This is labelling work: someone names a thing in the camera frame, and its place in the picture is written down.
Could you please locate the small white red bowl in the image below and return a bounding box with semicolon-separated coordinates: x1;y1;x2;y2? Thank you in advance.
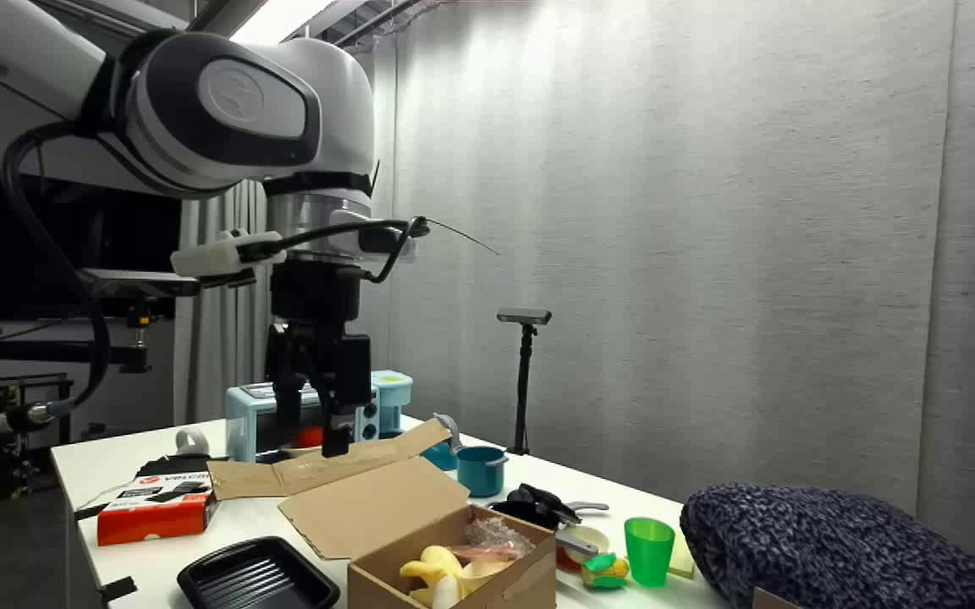
553;521;616;574

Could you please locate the dark blue knitted cloth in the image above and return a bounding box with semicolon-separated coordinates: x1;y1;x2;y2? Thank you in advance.
678;483;975;609

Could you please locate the blue toy packaging box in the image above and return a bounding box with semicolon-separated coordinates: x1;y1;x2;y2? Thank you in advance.
224;367;416;463

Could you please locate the red flat box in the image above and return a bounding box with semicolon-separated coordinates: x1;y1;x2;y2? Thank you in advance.
93;469;219;548

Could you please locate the teal pot with handles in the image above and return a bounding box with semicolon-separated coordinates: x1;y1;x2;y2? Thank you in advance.
455;442;510;499

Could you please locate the black camera bar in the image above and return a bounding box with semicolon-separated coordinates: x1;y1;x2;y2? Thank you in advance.
74;262;203;331

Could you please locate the pink plastic utensil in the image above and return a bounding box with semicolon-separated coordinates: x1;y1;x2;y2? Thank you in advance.
450;544;518;569

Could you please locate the yellow plush toy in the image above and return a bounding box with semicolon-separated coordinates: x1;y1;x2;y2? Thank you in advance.
396;540;480;609

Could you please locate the yellow green flat sheet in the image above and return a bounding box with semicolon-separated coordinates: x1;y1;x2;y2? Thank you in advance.
667;530;702;583

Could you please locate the green plastic cup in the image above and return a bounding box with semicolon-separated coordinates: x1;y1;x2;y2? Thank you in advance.
619;514;681;593

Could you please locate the black toy pan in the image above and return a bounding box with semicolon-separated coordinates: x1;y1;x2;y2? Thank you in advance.
491;479;590;535

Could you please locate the black metal rack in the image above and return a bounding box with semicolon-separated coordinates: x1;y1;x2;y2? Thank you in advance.
0;367;80;506

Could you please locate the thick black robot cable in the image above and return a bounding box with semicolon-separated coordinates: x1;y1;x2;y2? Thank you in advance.
0;115;119;437

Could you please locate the brown cardboard box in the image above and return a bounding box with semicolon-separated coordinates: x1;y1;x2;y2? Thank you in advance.
207;415;561;609

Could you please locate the small grey round object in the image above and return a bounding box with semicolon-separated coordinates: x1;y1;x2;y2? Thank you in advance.
174;427;212;460

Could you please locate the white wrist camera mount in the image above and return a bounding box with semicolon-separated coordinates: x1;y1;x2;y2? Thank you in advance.
165;227;288;284

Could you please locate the small black flat object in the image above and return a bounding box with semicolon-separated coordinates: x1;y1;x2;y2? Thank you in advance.
132;450;216;477

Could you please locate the black monitor screen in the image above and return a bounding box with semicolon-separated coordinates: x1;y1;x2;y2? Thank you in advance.
0;163;185;324

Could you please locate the black boom stand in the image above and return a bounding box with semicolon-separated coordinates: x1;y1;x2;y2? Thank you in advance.
0;320;157;384

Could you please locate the black plastic tray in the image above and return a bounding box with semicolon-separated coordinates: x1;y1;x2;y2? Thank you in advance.
174;535;347;609

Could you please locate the green yellow toy piece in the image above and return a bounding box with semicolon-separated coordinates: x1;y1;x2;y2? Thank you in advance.
577;548;634;596

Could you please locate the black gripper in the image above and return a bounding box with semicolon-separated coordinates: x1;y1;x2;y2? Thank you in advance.
265;259;381;460

